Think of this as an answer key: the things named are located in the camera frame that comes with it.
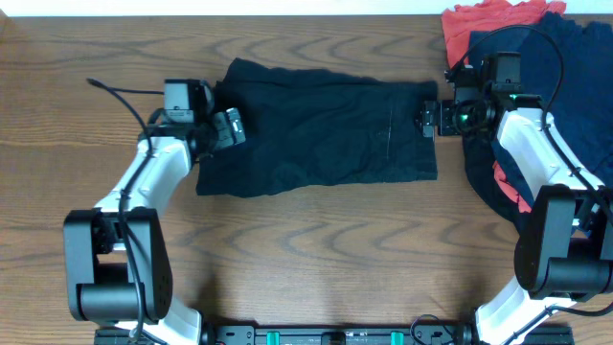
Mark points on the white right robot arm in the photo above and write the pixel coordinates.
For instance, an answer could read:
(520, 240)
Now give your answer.
(564, 252)

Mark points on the black shorts white waistband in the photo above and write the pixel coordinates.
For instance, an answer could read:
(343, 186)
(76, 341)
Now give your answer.
(317, 127)

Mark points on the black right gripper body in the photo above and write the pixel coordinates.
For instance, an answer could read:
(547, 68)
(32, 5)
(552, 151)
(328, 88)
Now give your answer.
(452, 119)

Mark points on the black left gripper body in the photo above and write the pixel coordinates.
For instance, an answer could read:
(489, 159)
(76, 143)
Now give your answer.
(223, 135)

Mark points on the black garment in pile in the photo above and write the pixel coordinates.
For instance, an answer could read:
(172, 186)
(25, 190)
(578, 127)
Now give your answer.
(479, 161)

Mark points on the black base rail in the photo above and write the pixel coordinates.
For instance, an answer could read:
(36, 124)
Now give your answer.
(421, 334)

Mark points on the red garment in pile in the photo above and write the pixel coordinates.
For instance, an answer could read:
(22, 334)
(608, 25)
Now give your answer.
(486, 16)

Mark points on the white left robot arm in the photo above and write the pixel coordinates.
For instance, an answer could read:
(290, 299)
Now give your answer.
(117, 265)

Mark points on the navy blue garment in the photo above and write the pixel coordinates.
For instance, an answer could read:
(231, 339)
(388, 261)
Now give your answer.
(571, 66)

